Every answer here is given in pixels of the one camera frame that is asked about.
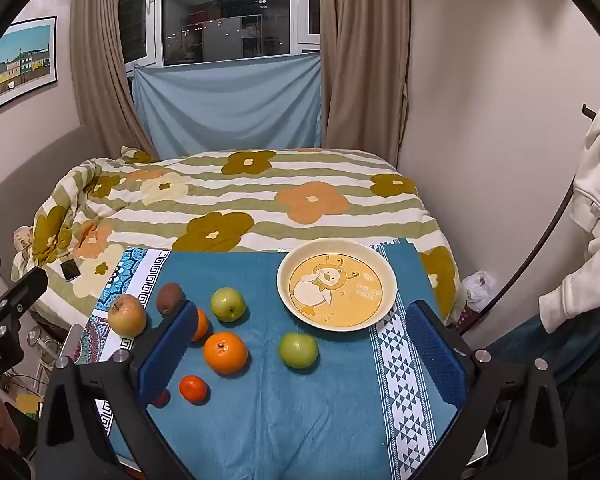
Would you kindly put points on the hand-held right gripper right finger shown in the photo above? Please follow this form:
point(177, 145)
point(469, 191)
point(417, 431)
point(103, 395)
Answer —
point(435, 355)

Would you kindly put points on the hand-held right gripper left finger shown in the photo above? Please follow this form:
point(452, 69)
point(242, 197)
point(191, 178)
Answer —
point(165, 357)

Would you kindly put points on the small dark orange tangerine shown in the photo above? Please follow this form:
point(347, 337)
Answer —
point(193, 389)

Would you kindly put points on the medium orange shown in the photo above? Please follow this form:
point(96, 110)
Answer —
point(201, 325)

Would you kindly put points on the red-yellow apple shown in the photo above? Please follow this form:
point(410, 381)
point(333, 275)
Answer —
point(126, 316)

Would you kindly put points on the large orange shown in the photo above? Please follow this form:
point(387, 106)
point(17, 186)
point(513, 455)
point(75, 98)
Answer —
point(225, 352)

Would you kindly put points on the cream bowl with cartoon print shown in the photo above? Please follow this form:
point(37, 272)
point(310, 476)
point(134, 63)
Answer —
point(337, 284)

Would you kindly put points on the green apple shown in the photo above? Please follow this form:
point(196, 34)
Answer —
point(228, 304)
point(298, 350)

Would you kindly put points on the red cherry tomato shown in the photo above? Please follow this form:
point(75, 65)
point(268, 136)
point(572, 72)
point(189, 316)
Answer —
point(162, 400)

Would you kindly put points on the patterned pillow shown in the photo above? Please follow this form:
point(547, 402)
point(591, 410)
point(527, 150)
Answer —
point(22, 238)

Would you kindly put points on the black phone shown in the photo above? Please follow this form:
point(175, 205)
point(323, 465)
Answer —
point(70, 270)

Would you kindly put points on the brown kiwi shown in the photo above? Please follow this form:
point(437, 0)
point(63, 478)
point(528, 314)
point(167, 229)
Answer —
point(169, 296)

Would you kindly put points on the white plastic bag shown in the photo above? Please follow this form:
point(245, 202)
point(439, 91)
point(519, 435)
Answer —
point(479, 290)

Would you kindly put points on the blue patterned cloth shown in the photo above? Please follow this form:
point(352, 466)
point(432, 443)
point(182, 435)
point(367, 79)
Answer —
point(305, 420)

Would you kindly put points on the dark blue garment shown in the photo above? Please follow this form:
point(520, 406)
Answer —
point(585, 370)

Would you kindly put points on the black curved tube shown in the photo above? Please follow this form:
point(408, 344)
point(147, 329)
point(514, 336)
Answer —
point(545, 250)

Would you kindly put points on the floral striped blanket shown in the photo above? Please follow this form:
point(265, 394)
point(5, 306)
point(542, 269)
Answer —
point(260, 195)

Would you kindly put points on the beige curtain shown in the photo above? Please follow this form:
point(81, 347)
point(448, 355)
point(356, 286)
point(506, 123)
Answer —
point(365, 60)
point(105, 70)

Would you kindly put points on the light blue sheet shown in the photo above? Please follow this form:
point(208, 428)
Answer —
point(230, 110)

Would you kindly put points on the window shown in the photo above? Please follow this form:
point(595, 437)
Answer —
point(220, 10)

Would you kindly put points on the wall poster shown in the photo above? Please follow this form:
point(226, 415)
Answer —
point(15, 67)

